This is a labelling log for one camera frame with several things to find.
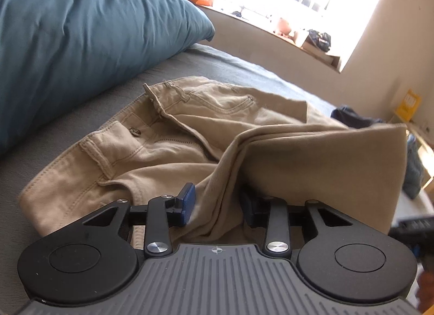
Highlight dark bag on windowsill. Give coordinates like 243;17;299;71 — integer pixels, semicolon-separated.
307;29;332;53

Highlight teal pillow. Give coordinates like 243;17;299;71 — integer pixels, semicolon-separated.
0;0;216;157

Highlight beige pants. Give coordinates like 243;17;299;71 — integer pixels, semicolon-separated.
18;76;408;245

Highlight grey bed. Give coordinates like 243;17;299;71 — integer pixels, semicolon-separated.
0;43;340;268

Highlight yellow box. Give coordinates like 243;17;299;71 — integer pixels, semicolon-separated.
394;89;422;121

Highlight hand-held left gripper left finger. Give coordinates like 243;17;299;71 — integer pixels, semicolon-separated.
82;182;197;259

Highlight terracotta pot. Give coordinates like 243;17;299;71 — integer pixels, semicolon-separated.
276;17;294;36

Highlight dark navy garment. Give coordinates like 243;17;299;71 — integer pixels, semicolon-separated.
330;105;387;130

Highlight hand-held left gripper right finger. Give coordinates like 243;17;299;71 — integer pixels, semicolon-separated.
240;188;355;259

